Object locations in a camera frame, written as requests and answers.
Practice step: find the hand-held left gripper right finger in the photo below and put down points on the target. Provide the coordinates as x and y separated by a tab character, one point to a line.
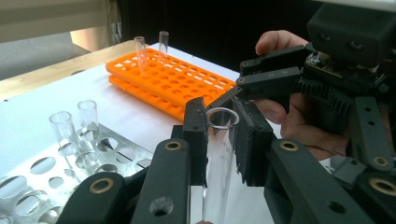
253	146

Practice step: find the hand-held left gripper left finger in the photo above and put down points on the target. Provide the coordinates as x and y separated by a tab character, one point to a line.
196	140

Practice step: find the clear glass test tube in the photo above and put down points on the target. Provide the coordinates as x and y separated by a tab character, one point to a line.
140	53
63	130
88	118
219	161
163	45

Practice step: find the orange plastic test tube rack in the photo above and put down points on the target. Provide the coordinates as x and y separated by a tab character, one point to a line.
174	74

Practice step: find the silver metal test tube rack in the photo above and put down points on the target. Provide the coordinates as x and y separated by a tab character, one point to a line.
18	171

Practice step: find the black curtain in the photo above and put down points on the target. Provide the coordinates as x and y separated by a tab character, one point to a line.
202	31

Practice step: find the light wooden furniture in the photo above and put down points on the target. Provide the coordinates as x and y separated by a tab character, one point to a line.
46	18

